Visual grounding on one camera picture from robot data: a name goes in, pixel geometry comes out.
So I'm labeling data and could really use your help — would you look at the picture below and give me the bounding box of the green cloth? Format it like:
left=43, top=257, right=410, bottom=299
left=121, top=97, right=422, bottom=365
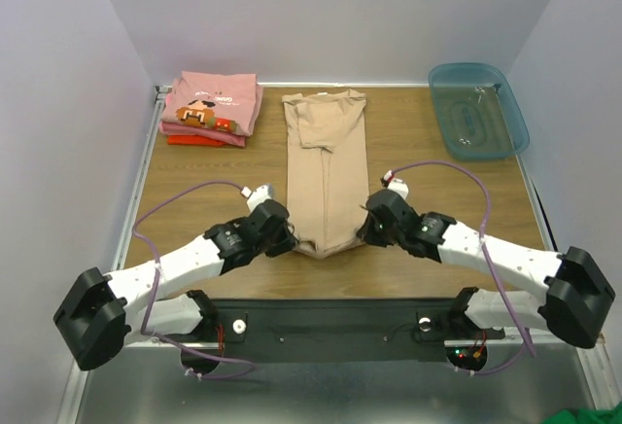
left=542, top=405, right=621, bottom=424

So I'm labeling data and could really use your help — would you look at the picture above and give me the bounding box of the beige t shirt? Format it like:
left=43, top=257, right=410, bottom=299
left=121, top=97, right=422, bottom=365
left=282, top=89, right=368, bottom=260

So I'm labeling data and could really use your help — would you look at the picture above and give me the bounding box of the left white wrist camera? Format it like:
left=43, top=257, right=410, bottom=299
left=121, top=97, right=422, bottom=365
left=240, top=184, right=274, bottom=212

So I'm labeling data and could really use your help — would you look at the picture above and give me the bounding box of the red folded t shirt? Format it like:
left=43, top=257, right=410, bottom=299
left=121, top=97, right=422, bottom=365
left=167, top=135, right=225, bottom=147

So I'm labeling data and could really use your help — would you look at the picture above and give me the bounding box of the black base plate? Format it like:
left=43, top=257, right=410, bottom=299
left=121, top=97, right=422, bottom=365
left=192, top=298, right=504, bottom=363

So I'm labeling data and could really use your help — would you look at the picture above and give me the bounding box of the plain pink folded t shirt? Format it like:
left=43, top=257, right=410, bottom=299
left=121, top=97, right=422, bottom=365
left=159, top=86, right=263, bottom=148

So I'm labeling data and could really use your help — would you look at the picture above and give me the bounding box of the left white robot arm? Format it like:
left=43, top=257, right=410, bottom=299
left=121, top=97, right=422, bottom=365
left=53, top=199, right=297, bottom=371

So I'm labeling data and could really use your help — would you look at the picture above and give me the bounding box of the teal plastic bin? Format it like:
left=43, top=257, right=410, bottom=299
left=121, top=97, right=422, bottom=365
left=428, top=62, right=530, bottom=161

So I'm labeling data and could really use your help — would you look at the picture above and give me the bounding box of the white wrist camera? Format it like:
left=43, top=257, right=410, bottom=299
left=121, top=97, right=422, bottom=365
left=381, top=170, right=409, bottom=200
left=240, top=184, right=274, bottom=212

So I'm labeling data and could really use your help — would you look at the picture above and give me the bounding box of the pink printed folded t shirt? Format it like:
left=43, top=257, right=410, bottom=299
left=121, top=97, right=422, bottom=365
left=162, top=71, right=260, bottom=137

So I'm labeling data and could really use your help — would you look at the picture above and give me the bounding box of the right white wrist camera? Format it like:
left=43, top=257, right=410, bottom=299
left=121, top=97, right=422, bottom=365
left=381, top=170, right=409, bottom=200

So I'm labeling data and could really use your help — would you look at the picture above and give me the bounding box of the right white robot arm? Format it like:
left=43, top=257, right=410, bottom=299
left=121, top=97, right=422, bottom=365
left=359, top=189, right=615, bottom=349

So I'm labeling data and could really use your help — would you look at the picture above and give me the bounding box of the aluminium table frame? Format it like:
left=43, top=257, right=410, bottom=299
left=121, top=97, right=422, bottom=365
left=58, top=85, right=621, bottom=423

